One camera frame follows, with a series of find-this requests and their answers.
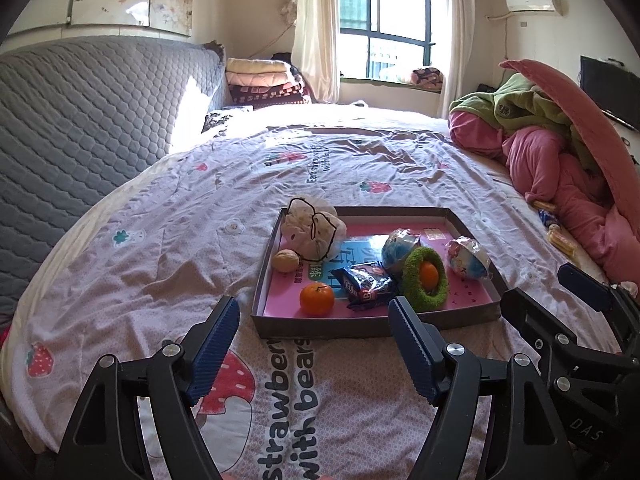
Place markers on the window with dark frame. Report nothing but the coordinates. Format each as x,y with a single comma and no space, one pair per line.
384,40

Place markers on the cream curtain right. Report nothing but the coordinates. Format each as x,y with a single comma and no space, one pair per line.
460,21

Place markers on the red white toy ball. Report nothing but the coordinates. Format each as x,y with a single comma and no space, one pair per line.
467,258

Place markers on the folded blankets stack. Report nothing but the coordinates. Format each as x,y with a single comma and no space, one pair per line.
262,83

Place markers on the blue pink toy ball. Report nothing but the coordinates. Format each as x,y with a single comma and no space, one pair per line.
398,245

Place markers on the yellow biscuit packet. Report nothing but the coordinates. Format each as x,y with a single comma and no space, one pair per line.
540,205
562,242

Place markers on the blue candy wrapper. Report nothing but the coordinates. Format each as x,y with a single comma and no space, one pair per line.
548,219

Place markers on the cream hair scrunchie bag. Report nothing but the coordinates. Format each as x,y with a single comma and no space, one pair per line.
312,229

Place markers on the orange tangerine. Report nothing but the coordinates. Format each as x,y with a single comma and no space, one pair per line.
316,299
429,276

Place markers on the white air conditioner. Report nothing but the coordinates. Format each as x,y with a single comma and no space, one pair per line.
534,6

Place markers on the grey quilted headboard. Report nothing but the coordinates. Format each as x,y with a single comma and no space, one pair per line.
80,117

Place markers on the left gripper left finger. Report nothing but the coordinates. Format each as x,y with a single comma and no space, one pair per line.
180,375

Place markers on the folded cloth on windowsill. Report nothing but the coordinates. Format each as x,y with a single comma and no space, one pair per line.
428,78

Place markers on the pink strawberry bear bedsheet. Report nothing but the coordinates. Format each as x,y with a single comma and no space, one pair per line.
152,259

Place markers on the green blanket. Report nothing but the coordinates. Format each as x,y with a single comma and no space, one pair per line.
520,103

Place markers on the brown walnut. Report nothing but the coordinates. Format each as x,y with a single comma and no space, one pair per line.
285,261

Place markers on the dark shallow box pink bottom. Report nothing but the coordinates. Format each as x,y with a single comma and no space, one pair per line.
456,302

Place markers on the pink quilt pile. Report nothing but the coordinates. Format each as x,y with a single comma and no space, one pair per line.
599,208

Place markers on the cream curtain left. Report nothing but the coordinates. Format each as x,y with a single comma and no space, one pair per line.
316,26

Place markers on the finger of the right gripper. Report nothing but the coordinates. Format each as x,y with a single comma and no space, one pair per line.
540,319
620,310

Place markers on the black television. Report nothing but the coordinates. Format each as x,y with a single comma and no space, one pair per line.
613,87

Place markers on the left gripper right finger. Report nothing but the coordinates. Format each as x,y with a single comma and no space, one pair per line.
448,377

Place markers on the blue cookie snack packet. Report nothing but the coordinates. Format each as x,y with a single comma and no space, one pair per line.
367,285

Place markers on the cream curtain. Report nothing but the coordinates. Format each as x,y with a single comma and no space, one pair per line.
460,21
316,26

